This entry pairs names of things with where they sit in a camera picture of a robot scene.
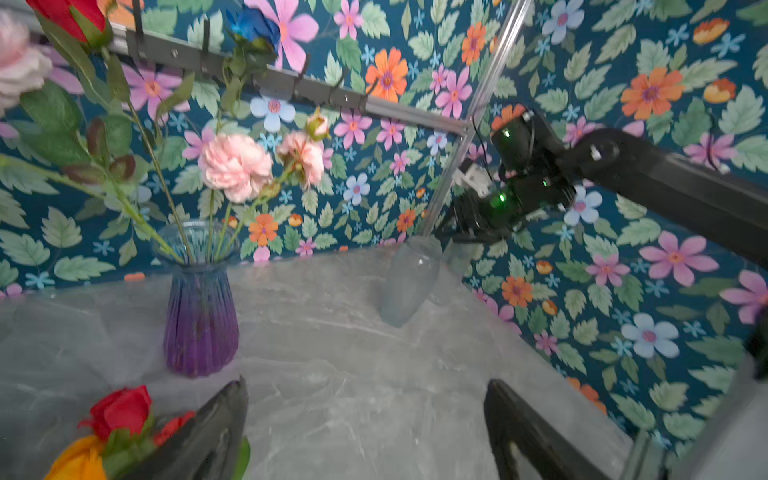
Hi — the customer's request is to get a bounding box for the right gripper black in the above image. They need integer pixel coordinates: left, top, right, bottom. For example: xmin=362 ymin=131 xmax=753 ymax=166
xmin=449 ymin=179 xmax=576 ymax=240

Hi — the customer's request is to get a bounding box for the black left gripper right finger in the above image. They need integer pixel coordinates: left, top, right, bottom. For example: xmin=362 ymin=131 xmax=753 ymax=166
xmin=483 ymin=379 xmax=607 ymax=480

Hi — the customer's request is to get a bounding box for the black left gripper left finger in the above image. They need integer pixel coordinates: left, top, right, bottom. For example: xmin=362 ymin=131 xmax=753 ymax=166
xmin=120 ymin=378 xmax=249 ymax=480

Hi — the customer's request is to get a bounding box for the purple blue glass vase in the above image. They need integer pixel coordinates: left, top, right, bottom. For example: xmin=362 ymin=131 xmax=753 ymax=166
xmin=152 ymin=220 xmax=240 ymax=378

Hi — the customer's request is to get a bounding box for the clear ribbed glass vase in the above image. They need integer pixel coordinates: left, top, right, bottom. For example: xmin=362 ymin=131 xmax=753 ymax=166
xmin=380 ymin=236 xmax=442 ymax=328

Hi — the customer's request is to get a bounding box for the blue rose stem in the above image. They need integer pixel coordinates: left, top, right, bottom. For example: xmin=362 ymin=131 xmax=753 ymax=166
xmin=203 ymin=5 xmax=283 ymax=265

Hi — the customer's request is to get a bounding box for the red rose stem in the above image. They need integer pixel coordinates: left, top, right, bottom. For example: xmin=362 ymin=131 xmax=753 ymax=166
xmin=77 ymin=385 xmax=196 ymax=479
xmin=23 ymin=0 xmax=199 ymax=265

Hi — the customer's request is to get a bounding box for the pink carnation spray stem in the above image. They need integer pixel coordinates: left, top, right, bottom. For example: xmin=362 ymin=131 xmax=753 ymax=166
xmin=1 ymin=10 xmax=159 ymax=241

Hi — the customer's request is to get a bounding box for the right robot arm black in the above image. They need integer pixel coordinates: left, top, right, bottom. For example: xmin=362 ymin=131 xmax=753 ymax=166
xmin=435 ymin=110 xmax=767 ymax=268

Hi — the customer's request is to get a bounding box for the clear glass vase far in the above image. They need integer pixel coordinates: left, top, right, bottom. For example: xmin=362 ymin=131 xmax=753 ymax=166
xmin=429 ymin=240 xmax=482 ymax=306

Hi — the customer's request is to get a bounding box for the red rose stem lying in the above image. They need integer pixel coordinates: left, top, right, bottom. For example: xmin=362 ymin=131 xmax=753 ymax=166
xmin=77 ymin=385 xmax=196 ymax=479

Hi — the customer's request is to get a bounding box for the orange rose stem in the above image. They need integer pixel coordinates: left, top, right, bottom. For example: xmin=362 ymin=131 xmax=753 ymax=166
xmin=44 ymin=435 xmax=108 ymax=480

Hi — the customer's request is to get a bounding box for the aluminium back crossbar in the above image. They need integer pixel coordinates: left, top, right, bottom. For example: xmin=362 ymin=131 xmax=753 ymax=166
xmin=0 ymin=0 xmax=472 ymax=136

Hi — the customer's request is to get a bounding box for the black hook rack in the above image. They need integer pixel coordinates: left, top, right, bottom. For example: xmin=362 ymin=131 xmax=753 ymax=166
xmin=112 ymin=1 xmax=373 ymax=112

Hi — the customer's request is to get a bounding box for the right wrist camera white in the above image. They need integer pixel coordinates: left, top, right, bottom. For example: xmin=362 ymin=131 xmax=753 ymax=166
xmin=452 ymin=158 xmax=494 ymax=198

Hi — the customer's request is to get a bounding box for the aluminium frame post right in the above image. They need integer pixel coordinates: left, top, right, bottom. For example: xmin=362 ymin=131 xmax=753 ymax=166
xmin=418 ymin=0 xmax=534 ymax=236

